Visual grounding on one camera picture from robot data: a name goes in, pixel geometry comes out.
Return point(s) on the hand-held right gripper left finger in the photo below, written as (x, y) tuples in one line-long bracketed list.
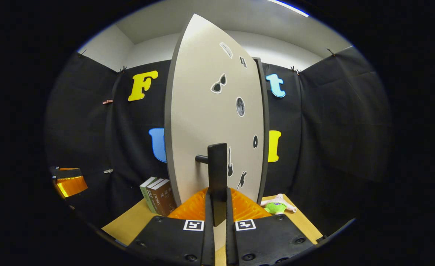
[(173, 240)]

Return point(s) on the dark grey cabinet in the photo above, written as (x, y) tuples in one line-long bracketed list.
[(266, 129)]

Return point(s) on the thin brown book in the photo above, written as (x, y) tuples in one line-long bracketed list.
[(152, 202)]

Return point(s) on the black backdrop cloth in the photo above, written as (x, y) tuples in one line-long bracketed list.
[(332, 129)]

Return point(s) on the ceiling light strip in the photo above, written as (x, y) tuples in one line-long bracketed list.
[(291, 8)]

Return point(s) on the green plush toy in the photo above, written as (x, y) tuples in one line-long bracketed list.
[(276, 207)]

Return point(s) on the row of black cloth clamps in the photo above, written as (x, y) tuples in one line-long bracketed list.
[(122, 69)]

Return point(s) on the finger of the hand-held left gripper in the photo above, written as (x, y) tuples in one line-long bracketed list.
[(67, 173)]

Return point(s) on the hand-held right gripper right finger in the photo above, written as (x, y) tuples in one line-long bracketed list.
[(269, 240)]

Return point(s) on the beige cabinet door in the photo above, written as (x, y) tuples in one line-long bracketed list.
[(202, 111)]

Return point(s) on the thick brown book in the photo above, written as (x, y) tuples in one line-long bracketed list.
[(165, 199)]

